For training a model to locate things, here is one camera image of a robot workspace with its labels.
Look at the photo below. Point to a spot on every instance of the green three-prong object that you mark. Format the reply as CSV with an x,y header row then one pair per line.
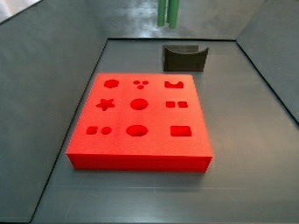
x,y
167,12

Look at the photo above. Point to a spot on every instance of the black curved fixture block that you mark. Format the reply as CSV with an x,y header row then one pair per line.
x,y
184,58

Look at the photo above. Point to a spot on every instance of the red foam shape-sorter block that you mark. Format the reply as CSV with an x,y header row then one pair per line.
x,y
142,124

